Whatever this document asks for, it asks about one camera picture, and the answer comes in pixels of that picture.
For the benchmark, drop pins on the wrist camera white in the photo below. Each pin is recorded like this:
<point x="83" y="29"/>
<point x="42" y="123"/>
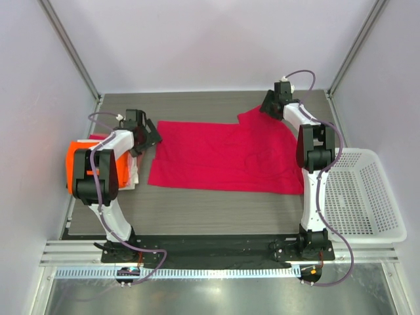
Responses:
<point x="285" y="80"/>
<point x="120" y="117"/>

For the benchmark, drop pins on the aluminium frame post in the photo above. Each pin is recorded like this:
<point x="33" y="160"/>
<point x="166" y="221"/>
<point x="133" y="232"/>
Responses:
<point x="362" y="36"/>
<point x="69" y="47"/>

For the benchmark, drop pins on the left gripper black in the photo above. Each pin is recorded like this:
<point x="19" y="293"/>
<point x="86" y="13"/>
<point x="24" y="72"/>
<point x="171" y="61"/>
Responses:
<point x="152" y="138"/>

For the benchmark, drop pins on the white plastic perforated basket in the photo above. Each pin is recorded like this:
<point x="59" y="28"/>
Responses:
<point x="359" y="202"/>

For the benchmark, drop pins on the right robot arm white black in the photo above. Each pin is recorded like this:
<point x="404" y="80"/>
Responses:
<point x="314" y="155"/>

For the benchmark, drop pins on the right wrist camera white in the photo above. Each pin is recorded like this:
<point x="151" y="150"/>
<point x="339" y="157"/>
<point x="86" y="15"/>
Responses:
<point x="285" y="80"/>

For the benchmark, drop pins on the orange folded t shirt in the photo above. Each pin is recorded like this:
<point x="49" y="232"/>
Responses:
<point x="70" y="164"/>

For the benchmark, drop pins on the dusty rose folded t shirt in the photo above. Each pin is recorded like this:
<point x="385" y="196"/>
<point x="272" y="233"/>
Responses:
<point x="140" y="159"/>

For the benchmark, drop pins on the magenta folded t shirt bottom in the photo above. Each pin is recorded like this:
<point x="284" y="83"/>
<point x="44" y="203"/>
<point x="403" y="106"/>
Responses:
<point x="98" y="136"/>

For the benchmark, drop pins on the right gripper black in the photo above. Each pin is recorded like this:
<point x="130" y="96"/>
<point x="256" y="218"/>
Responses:
<point x="265" y="104"/>

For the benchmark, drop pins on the left aluminium frame post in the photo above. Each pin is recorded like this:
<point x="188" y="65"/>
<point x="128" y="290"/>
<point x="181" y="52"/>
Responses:
<point x="69" y="47"/>

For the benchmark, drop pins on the perforated metal cable rail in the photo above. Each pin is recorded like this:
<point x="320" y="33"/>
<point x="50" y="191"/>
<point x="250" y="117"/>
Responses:
<point x="132" y="273"/>

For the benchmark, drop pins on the right aluminium frame post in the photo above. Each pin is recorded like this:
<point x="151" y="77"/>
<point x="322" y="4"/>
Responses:
<point x="362" y="36"/>

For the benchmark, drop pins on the magenta red t shirt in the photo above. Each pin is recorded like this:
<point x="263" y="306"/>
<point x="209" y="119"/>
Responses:
<point x="256" y="154"/>

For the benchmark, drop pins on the white folded t shirt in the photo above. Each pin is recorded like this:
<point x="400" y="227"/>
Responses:
<point x="127" y="166"/>

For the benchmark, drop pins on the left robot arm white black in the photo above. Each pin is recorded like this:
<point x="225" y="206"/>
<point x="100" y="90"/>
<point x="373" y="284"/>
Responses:
<point x="97" y="170"/>

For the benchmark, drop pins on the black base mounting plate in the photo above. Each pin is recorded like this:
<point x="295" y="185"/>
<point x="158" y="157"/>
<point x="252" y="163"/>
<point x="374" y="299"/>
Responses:
<point x="216" y="252"/>

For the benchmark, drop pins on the light pink folded t shirt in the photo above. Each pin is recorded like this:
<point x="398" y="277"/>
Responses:
<point x="133" y="171"/>

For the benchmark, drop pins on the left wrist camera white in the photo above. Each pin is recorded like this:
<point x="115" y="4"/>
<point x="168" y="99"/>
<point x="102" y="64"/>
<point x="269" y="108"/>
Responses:
<point x="120" y="117"/>

